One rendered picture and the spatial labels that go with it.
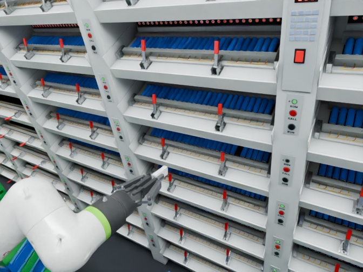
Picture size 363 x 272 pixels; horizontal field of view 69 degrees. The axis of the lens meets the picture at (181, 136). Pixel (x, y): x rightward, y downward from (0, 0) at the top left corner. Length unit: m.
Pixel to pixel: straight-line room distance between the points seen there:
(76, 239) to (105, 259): 1.40
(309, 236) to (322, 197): 0.20
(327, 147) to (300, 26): 0.34
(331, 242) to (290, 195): 0.25
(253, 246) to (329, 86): 0.80
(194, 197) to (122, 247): 0.95
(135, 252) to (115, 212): 1.30
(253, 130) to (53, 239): 0.62
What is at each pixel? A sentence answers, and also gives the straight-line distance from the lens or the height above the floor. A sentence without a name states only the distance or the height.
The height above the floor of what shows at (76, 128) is 0.92.
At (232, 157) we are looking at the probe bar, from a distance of 1.02.
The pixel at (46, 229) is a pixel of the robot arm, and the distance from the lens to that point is 0.64.
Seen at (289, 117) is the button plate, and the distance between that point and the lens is 0.77.
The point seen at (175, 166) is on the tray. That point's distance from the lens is 1.10.
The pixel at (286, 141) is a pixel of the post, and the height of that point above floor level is 1.12.
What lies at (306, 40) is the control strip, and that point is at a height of 1.40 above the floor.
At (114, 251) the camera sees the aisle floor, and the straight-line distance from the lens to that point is 2.03.
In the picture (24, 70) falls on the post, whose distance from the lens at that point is 1.66.
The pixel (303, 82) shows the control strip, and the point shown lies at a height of 1.30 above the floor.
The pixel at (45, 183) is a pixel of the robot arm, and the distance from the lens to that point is 0.68.
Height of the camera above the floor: 1.58
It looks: 33 degrees down
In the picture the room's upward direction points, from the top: 9 degrees counter-clockwise
